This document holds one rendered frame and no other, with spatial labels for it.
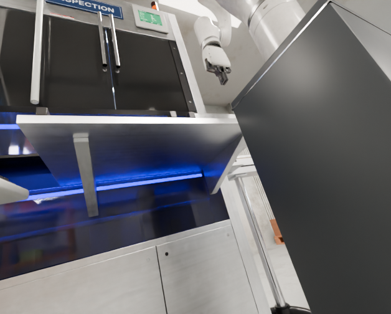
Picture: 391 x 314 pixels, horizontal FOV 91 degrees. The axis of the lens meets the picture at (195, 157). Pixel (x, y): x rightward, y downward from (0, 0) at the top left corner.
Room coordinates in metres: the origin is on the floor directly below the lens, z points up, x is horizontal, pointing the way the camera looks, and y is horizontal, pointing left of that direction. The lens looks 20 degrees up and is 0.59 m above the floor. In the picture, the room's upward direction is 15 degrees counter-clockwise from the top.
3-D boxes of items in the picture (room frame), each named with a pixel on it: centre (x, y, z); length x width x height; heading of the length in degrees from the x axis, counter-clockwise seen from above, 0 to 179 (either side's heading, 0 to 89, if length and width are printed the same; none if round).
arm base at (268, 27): (0.37, -0.29, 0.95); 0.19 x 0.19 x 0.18
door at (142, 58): (0.86, 0.12, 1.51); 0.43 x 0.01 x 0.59; 118
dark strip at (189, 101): (0.94, -0.05, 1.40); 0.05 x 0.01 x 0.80; 118
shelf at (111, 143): (0.66, 0.11, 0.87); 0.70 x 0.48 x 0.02; 118
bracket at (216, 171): (0.77, -0.11, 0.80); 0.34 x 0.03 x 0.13; 28
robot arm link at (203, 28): (0.61, -0.19, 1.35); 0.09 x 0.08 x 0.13; 113
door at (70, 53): (0.64, 0.52, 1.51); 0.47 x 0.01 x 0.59; 118
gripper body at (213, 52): (0.61, -0.19, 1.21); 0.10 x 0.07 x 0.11; 118
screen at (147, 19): (0.87, 0.05, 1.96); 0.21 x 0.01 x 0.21; 118
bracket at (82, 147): (0.54, 0.33, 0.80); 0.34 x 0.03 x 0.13; 28
